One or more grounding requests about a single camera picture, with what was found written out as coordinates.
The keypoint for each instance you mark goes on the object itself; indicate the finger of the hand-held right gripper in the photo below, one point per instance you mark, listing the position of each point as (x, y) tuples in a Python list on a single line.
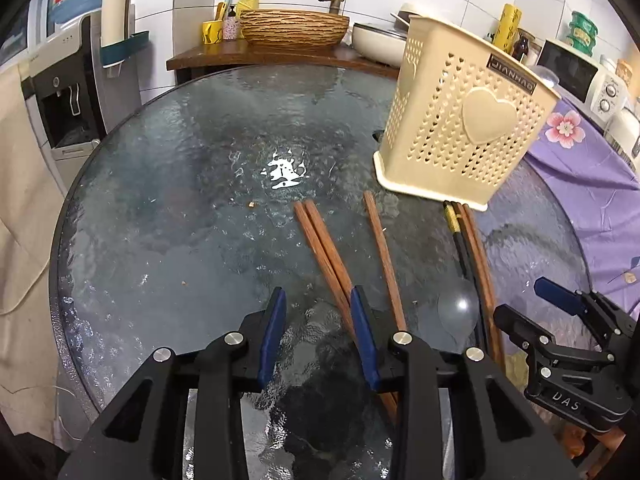
[(557, 296), (530, 332)]

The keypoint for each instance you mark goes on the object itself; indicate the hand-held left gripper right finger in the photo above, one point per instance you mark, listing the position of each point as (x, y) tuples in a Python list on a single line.
[(362, 340)]

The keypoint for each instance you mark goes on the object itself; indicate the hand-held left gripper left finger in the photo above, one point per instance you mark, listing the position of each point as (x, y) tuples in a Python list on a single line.
[(272, 340)]

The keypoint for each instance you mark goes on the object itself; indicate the clear plastic spoon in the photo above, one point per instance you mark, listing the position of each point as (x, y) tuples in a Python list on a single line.
[(456, 312)]

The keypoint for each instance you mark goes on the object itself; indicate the brown wooden chopstick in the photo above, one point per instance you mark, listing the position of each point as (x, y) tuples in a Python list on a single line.
[(384, 260), (318, 245), (331, 245), (484, 265), (475, 265)]

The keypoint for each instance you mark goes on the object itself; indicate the black chopstick with gold band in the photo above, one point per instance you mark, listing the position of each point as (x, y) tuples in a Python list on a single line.
[(462, 255)]

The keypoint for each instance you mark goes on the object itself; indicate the cream perforated utensil holder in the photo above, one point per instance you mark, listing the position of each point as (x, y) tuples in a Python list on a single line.
[(465, 125)]

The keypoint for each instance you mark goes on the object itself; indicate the purple floral cloth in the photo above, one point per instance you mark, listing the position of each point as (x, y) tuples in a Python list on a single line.
[(595, 195)]

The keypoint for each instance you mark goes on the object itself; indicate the white kitchen appliance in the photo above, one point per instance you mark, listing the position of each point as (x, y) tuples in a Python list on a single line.
[(622, 132)]

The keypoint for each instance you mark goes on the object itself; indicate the white microwave oven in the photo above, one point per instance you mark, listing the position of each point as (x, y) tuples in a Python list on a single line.
[(575, 70)]

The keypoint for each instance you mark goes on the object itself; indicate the brown glass bottle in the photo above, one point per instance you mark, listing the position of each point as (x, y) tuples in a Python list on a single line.
[(521, 47)]

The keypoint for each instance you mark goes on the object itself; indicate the stack of green containers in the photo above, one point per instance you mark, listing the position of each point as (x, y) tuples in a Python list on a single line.
[(582, 30)]

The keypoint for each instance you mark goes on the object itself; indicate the yellow roll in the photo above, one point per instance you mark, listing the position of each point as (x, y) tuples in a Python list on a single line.
[(507, 27)]

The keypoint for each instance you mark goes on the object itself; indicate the beige hanging cloth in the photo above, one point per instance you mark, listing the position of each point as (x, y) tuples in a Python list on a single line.
[(22, 210)]

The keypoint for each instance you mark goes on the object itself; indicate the wooden counter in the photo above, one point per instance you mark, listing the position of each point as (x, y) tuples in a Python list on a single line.
[(215, 57)]

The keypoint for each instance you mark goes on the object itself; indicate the white pot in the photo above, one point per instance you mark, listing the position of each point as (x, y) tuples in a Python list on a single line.
[(375, 42)]

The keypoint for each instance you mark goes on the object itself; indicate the yellow cup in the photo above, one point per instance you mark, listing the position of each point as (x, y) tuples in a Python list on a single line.
[(211, 33)]

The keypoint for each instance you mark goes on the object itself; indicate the wicker pattern basin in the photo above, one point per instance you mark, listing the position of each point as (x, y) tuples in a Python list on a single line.
[(295, 27)]

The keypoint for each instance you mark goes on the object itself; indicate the small patterned bottle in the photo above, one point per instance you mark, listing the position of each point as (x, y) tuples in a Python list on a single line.
[(230, 27)]

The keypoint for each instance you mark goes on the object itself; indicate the stack of white bowls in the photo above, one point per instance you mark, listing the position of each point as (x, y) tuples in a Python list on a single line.
[(402, 17)]

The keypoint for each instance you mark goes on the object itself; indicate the grey water dispenser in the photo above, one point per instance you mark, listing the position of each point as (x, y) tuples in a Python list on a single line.
[(75, 85)]

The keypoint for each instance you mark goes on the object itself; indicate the yellow soap dispenser bottle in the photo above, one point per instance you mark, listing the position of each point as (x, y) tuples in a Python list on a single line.
[(247, 4)]

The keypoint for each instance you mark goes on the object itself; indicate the light blue toothbrush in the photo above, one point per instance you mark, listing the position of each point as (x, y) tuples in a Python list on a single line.
[(227, 2)]

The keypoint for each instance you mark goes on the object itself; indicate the bronze faucet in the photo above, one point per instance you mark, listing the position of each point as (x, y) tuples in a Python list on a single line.
[(334, 0)]

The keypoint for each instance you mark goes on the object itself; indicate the teal wall holder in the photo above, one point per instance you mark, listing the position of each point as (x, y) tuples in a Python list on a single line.
[(127, 47)]

